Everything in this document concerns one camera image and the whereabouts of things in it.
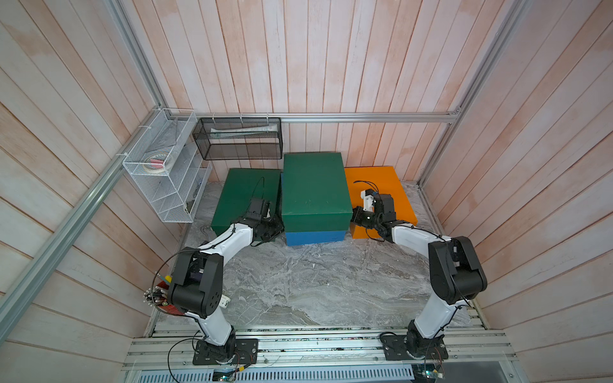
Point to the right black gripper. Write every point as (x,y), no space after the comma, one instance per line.
(357,211)

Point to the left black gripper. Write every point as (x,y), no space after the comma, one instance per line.
(279,228)

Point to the blue shoebox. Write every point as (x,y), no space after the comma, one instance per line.
(313,237)

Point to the large green shoebox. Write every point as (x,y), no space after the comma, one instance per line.
(315,193)

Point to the small green shoebox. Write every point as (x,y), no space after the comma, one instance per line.
(240,187)

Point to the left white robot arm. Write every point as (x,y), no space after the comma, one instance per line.
(196,286)

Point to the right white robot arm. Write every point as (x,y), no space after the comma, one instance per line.
(455,272)

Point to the orange shoebox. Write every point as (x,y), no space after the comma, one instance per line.
(388,183)

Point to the white small device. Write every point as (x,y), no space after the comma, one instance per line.
(224,301)

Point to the black mesh basket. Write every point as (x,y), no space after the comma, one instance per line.
(238,149)

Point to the paper in mesh basket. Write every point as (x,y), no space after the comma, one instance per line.
(267,131)

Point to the red pen cup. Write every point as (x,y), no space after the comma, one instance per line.
(157,296)

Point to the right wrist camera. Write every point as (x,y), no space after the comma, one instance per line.
(369,199)

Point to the white wire shelf rack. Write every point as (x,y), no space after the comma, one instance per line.
(176,194)

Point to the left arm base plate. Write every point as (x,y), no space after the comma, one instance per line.
(234,352)

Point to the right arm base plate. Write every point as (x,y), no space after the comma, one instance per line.
(412,346)

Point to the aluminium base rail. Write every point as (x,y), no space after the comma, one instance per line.
(319,354)

